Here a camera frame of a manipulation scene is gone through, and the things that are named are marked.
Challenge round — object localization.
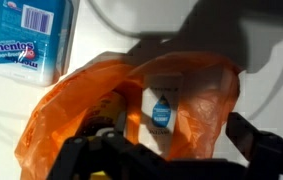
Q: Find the brown bottle yellow cap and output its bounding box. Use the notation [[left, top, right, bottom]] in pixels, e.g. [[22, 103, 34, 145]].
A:
[[80, 90, 129, 138]]

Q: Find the orange plastic bag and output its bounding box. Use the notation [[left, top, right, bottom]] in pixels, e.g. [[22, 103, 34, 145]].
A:
[[14, 50, 242, 180]]

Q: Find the blue mentos gum box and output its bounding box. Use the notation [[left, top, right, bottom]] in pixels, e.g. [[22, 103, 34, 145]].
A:
[[0, 0, 76, 88]]

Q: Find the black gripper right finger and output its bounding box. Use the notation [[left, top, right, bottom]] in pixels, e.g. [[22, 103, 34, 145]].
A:
[[225, 111, 283, 180]]

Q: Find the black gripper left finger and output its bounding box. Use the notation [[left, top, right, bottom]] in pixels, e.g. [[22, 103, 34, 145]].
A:
[[46, 128, 169, 180]]

